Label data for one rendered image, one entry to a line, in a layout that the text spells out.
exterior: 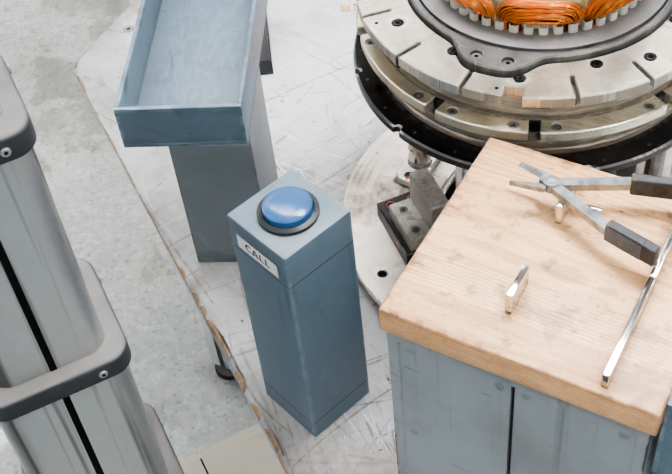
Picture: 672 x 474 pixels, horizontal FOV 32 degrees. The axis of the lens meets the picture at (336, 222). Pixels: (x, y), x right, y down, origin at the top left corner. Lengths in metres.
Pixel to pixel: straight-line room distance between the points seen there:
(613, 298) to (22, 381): 0.49
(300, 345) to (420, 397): 0.14
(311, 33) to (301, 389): 0.59
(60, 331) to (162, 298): 1.27
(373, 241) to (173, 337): 1.03
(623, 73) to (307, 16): 0.66
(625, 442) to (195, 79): 0.50
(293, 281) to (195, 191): 0.27
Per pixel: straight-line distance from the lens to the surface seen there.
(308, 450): 1.08
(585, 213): 0.83
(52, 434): 1.05
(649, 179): 0.85
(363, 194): 1.24
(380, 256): 1.18
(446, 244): 0.84
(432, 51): 0.95
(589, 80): 0.92
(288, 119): 1.37
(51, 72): 2.80
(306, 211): 0.90
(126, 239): 2.36
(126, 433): 1.09
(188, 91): 1.05
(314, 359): 0.99
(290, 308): 0.93
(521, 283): 0.79
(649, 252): 0.81
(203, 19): 1.12
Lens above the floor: 1.70
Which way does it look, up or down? 47 degrees down
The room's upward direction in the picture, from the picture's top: 7 degrees counter-clockwise
